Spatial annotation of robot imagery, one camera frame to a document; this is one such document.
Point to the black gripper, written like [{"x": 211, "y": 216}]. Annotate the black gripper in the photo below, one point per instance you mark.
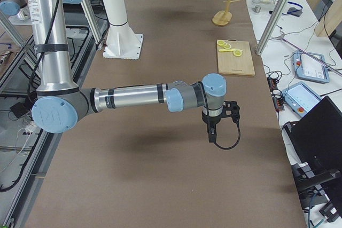
[{"x": 210, "y": 120}]

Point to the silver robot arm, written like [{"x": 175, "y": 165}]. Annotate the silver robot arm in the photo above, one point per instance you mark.
[
  {"x": 61, "y": 103},
  {"x": 18, "y": 8}
]

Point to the wooden cup rack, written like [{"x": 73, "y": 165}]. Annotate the wooden cup rack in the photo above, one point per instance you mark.
[{"x": 223, "y": 17}]

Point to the small metal cup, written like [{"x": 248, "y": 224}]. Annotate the small metal cup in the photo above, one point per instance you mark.
[{"x": 257, "y": 9}]

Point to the wooden cutting board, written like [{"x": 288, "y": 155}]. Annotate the wooden cutting board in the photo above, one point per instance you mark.
[{"x": 232, "y": 65}]

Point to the yellow plastic knife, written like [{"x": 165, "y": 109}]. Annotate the yellow plastic knife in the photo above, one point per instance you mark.
[{"x": 228, "y": 50}]

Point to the lemon slice pair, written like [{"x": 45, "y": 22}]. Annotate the lemon slice pair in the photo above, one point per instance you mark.
[{"x": 223, "y": 44}]

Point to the near blue teach pendant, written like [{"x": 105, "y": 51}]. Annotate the near blue teach pendant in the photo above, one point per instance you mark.
[{"x": 301, "y": 98}]

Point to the blue teach pendant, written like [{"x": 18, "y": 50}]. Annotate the blue teach pendant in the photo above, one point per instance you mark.
[
  {"x": 309, "y": 69},
  {"x": 301, "y": 98}
]

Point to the black monitor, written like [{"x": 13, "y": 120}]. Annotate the black monitor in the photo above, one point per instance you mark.
[{"x": 317, "y": 141}]

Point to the far blue teach pendant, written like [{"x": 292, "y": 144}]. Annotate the far blue teach pendant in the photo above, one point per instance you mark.
[{"x": 309, "y": 69}]

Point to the white pillar with base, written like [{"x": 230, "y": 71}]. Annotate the white pillar with base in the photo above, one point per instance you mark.
[{"x": 121, "y": 40}]

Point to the aluminium frame post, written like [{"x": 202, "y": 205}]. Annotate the aluminium frame post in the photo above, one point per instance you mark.
[{"x": 277, "y": 12}]

